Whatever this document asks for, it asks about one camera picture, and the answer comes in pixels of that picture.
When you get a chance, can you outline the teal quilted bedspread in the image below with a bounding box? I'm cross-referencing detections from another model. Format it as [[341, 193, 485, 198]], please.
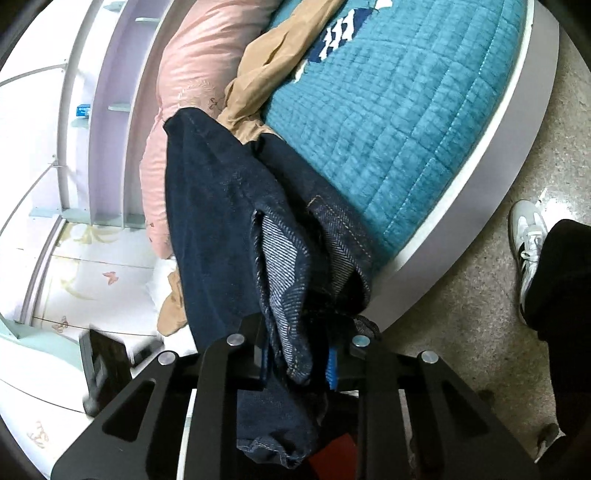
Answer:
[[261, 0, 530, 265]]

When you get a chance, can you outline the pink embroidered pillow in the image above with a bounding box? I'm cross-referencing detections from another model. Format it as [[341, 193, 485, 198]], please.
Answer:
[[139, 0, 283, 260]]

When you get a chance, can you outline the white cloth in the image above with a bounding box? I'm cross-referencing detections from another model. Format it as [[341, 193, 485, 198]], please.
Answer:
[[144, 259, 180, 311]]

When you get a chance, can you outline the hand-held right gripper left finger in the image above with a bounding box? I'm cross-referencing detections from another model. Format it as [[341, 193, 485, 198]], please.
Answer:
[[51, 314, 272, 480]]

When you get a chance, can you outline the white sneaker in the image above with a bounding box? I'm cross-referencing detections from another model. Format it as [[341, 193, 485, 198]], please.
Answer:
[[508, 199, 551, 325]]

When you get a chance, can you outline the white butterfly print cabinet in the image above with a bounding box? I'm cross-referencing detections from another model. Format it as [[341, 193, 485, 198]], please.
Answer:
[[0, 216, 185, 462]]

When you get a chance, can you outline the beige cloth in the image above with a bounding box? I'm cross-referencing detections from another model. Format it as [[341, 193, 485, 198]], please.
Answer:
[[157, 0, 345, 336]]

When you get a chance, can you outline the dark denim jacket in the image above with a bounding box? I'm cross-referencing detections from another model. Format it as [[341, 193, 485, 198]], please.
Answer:
[[164, 107, 382, 469]]

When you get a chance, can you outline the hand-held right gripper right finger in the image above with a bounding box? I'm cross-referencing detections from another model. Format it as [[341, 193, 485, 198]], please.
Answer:
[[325, 316, 541, 480]]

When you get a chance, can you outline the lilac shelf unit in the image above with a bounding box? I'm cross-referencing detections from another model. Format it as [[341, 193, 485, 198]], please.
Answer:
[[54, 0, 182, 232]]

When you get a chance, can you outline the person's black trouser leg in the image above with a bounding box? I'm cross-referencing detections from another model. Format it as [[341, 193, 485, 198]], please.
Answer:
[[524, 219, 591, 480]]

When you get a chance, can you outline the white bed frame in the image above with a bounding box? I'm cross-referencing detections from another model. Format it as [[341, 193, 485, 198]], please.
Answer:
[[368, 0, 563, 332]]

